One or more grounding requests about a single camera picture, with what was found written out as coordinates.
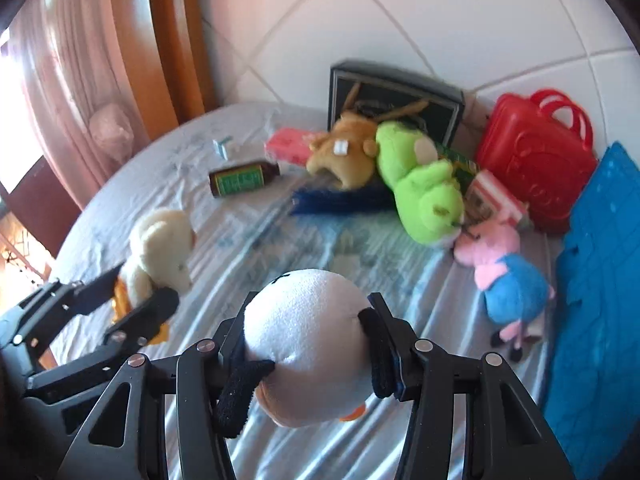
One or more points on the green box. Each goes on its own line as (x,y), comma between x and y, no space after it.
(465,169)

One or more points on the red plastic suitcase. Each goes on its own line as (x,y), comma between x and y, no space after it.
(540,147)

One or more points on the brown bear plush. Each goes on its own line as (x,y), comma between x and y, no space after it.
(348,151)

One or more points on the red white tissue pack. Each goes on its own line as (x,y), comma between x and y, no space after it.
(487,198)

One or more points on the grey striped bed sheet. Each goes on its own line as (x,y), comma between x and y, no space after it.
(244,242)

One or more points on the small white box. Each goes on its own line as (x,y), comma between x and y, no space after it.
(224,147)

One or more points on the pink curtain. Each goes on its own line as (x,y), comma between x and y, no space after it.
(74,79)

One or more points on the green frog plush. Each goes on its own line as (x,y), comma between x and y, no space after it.
(427,196)

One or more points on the wooden bed frame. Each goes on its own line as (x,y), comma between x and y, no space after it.
(163,48)

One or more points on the black gift box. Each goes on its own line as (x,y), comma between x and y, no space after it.
(381,93)

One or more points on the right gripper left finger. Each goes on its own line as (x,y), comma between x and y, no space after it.
(152,408)

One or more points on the pink tissue pack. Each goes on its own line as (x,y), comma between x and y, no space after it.
(291,145)

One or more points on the white dog plush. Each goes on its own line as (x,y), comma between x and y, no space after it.
(310,349)

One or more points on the brown medicine bottle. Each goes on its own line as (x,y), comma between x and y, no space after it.
(242,178)

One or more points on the George pig blue plush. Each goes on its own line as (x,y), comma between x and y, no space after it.
(515,291)

